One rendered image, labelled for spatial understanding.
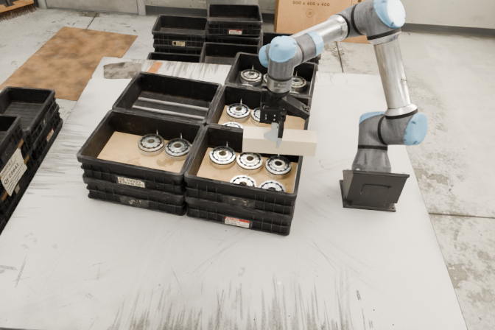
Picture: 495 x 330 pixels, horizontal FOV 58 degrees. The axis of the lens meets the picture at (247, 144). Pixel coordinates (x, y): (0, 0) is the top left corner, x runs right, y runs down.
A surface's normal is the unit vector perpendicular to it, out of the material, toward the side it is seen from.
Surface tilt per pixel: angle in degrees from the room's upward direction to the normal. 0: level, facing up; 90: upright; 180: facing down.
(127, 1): 90
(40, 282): 0
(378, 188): 90
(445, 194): 0
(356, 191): 90
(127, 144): 0
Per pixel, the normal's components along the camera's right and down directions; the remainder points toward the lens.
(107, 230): 0.05, -0.76
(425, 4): -0.04, 0.65
